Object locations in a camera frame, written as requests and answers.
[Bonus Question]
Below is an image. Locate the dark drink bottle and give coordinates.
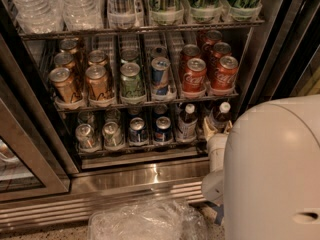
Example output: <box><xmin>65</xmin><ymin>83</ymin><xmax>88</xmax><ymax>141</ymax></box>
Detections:
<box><xmin>209</xmin><ymin>102</ymin><xmax>231</xmax><ymax>132</ymax></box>
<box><xmin>177</xmin><ymin>104</ymin><xmax>198</xmax><ymax>140</ymax></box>

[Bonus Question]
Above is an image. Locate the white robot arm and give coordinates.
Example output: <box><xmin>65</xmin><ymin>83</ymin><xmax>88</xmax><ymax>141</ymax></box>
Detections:
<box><xmin>202</xmin><ymin>94</ymin><xmax>320</xmax><ymax>240</ymax></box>

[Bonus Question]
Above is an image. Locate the open glass fridge door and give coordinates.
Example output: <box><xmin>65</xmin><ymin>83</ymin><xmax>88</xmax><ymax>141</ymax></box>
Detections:
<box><xmin>238</xmin><ymin>0</ymin><xmax>320</xmax><ymax>113</ymax></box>

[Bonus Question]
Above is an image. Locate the steel fridge base grille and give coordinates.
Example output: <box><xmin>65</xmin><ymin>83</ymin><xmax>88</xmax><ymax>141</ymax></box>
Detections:
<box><xmin>0</xmin><ymin>158</ymin><xmax>209</xmax><ymax>233</ymax></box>

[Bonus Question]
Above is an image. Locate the right clear water bottle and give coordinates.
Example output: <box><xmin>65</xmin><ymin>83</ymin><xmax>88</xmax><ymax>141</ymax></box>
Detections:
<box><xmin>62</xmin><ymin>0</ymin><xmax>103</xmax><ymax>31</ymax></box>

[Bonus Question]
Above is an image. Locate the clear water bottle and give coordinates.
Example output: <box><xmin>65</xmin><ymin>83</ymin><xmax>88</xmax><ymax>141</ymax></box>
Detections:
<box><xmin>13</xmin><ymin>0</ymin><xmax>64</xmax><ymax>34</ymax></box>
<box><xmin>62</xmin><ymin>0</ymin><xmax>103</xmax><ymax>31</ymax></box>

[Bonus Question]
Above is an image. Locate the left glass fridge door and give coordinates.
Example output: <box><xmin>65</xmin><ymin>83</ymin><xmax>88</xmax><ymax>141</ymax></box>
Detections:
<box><xmin>0</xmin><ymin>74</ymin><xmax>71</xmax><ymax>203</ymax></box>

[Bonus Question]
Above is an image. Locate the left clear water bottle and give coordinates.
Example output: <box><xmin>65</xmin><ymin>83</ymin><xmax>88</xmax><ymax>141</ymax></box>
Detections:
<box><xmin>13</xmin><ymin>0</ymin><xmax>64</xmax><ymax>34</ymax></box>

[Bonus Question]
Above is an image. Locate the front right Pepsi can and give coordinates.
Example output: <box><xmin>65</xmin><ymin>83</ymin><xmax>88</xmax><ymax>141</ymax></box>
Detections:
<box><xmin>154</xmin><ymin>116</ymin><xmax>172</xmax><ymax>142</ymax></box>

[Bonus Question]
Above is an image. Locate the pepsi can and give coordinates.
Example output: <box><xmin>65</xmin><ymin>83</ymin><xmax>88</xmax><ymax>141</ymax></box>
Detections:
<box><xmin>154</xmin><ymin>116</ymin><xmax>172</xmax><ymax>142</ymax></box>
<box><xmin>129</xmin><ymin>117</ymin><xmax>147</xmax><ymax>144</ymax></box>

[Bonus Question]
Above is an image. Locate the front right Coca-Cola can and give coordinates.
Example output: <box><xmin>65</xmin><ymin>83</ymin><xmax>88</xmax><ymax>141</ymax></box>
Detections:
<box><xmin>211</xmin><ymin>55</ymin><xmax>238</xmax><ymax>90</ymax></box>

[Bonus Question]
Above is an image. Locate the coca-cola can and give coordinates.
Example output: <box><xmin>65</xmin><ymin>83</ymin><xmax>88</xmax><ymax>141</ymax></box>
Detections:
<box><xmin>182</xmin><ymin>58</ymin><xmax>207</xmax><ymax>92</ymax></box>
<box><xmin>209</xmin><ymin>42</ymin><xmax>232</xmax><ymax>67</ymax></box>
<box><xmin>211</xmin><ymin>55</ymin><xmax>238</xmax><ymax>90</ymax></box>
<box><xmin>197</xmin><ymin>30</ymin><xmax>222</xmax><ymax>47</ymax></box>
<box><xmin>179</xmin><ymin>44</ymin><xmax>201</xmax><ymax>70</ymax></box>

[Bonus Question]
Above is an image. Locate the front left Coca-Cola can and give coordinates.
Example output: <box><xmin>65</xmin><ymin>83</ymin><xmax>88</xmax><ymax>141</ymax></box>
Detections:
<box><xmin>182</xmin><ymin>58</ymin><xmax>207</xmax><ymax>92</ymax></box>

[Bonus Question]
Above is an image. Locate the front left Pepsi can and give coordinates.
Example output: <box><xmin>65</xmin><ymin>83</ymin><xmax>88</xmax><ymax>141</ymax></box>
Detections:
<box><xmin>129</xmin><ymin>117</ymin><xmax>147</xmax><ymax>144</ymax></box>

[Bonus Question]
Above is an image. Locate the middle right Coca-Cola can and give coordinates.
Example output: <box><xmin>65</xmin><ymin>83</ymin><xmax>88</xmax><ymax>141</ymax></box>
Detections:
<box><xmin>209</xmin><ymin>42</ymin><xmax>232</xmax><ymax>67</ymax></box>

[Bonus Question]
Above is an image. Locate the blue tape cross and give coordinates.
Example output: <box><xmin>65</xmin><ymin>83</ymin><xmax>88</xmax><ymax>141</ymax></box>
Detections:
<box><xmin>208</xmin><ymin>202</ymin><xmax>224</xmax><ymax>225</ymax></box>

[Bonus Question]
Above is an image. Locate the front blue silver can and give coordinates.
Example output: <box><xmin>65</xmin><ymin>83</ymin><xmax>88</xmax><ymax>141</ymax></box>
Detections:
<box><xmin>151</xmin><ymin>57</ymin><xmax>170</xmax><ymax>95</ymax></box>

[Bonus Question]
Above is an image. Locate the blue silver can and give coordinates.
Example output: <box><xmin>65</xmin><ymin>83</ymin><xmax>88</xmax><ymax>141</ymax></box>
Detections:
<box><xmin>151</xmin><ymin>57</ymin><xmax>170</xmax><ymax>95</ymax></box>
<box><xmin>150</xmin><ymin>46</ymin><xmax>167</xmax><ymax>59</ymax></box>

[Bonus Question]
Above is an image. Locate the middle left Coca-Cola can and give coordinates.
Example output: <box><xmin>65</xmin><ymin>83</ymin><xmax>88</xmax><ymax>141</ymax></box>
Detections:
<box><xmin>179</xmin><ymin>44</ymin><xmax>201</xmax><ymax>70</ymax></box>

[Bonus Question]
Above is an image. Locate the front green can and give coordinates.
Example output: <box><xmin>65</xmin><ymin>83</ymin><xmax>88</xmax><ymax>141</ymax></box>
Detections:
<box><xmin>120</xmin><ymin>62</ymin><xmax>145</xmax><ymax>98</ymax></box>

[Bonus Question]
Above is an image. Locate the back Coca-Cola can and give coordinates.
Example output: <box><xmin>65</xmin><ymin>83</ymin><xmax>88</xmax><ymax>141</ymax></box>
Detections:
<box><xmin>197</xmin><ymin>30</ymin><xmax>222</xmax><ymax>47</ymax></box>

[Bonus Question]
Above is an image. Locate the back blue silver can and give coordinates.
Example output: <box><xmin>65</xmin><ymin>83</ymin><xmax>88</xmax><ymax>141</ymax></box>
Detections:
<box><xmin>150</xmin><ymin>46</ymin><xmax>167</xmax><ymax>59</ymax></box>

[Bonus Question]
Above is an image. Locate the clear plastic bin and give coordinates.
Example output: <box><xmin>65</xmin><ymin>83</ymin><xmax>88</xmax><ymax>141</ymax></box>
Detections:
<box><xmin>87</xmin><ymin>200</ymin><xmax>208</xmax><ymax>240</ymax></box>

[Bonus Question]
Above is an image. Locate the back green can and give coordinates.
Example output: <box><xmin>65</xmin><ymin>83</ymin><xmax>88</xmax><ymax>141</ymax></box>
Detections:
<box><xmin>120</xmin><ymin>49</ymin><xmax>140</xmax><ymax>64</ymax></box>

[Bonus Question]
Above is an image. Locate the front orange can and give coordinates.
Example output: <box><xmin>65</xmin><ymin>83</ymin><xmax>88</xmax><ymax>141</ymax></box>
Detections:
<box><xmin>85</xmin><ymin>65</ymin><xmax>112</xmax><ymax>101</ymax></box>

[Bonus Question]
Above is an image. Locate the orange can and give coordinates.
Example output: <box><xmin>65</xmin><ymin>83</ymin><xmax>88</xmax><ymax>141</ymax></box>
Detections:
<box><xmin>85</xmin><ymin>65</ymin><xmax>112</xmax><ymax>101</ymax></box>
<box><xmin>88</xmin><ymin>50</ymin><xmax>109</xmax><ymax>67</ymax></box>

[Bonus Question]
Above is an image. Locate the front silver can leftmost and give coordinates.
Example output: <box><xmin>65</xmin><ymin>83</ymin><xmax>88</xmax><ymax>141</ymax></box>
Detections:
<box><xmin>75</xmin><ymin>124</ymin><xmax>97</xmax><ymax>149</ymax></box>

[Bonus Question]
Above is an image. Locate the back orange can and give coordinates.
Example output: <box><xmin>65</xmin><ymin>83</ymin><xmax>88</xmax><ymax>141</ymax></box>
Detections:
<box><xmin>88</xmin><ymin>50</ymin><xmax>109</xmax><ymax>67</ymax></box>

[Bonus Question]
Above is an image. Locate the front left gold can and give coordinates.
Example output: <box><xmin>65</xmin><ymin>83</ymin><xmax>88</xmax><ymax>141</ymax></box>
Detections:
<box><xmin>49</xmin><ymin>67</ymin><xmax>82</xmax><ymax>103</ymax></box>

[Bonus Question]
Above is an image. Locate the gold can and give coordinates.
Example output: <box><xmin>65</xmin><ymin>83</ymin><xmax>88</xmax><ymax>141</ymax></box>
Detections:
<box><xmin>59</xmin><ymin>39</ymin><xmax>81</xmax><ymax>55</ymax></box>
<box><xmin>49</xmin><ymin>67</ymin><xmax>82</xmax><ymax>103</ymax></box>
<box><xmin>54</xmin><ymin>52</ymin><xmax>77</xmax><ymax>73</ymax></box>

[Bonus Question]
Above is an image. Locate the middle left gold can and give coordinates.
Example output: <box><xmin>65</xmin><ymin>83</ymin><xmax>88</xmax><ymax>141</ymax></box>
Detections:
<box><xmin>54</xmin><ymin>52</ymin><xmax>77</xmax><ymax>73</ymax></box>

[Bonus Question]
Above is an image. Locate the back left gold can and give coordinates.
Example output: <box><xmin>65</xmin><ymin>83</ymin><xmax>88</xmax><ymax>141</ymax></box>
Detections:
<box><xmin>59</xmin><ymin>39</ymin><xmax>81</xmax><ymax>55</ymax></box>

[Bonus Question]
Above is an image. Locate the middle wire shelf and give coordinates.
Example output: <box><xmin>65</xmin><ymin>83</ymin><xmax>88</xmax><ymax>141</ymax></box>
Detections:
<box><xmin>54</xmin><ymin>89</ymin><xmax>238</xmax><ymax>113</ymax></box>

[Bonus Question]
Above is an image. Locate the wire shelf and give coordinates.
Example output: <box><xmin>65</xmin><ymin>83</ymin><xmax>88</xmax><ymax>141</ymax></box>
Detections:
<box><xmin>18</xmin><ymin>17</ymin><xmax>265</xmax><ymax>40</ymax></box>
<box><xmin>54</xmin><ymin>89</ymin><xmax>238</xmax><ymax>113</ymax></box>

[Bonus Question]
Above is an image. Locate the upper wire shelf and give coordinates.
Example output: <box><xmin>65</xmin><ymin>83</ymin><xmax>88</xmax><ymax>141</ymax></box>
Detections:
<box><xmin>18</xmin><ymin>17</ymin><xmax>265</xmax><ymax>40</ymax></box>

